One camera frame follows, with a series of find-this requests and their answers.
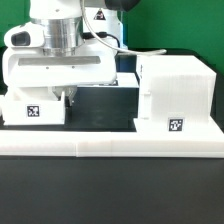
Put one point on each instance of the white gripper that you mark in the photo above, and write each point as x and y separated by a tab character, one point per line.
53	53

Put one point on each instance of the white front drawer tray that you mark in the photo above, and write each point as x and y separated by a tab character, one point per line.
32	111

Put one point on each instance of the white drawer cabinet box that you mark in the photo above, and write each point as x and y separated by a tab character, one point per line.
175	93

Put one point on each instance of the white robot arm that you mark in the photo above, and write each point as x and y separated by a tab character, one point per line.
67	10

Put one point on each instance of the white marker sheet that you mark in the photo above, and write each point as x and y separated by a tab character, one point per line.
126	80

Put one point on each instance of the white L-shaped fence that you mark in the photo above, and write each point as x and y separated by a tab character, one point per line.
202	142

